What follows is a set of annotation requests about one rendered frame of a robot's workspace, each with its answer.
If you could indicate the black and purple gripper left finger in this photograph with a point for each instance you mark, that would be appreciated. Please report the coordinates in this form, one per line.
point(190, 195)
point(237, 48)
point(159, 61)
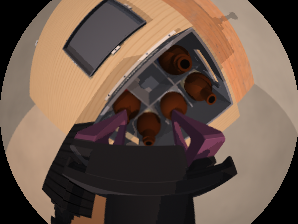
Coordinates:
point(101, 131)

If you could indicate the dark grey divided crate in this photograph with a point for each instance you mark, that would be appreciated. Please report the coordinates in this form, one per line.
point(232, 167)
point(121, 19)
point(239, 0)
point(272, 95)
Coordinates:
point(149, 84)

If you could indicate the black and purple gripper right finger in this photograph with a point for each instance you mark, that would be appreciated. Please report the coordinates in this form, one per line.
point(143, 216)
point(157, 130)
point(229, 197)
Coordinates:
point(205, 141)

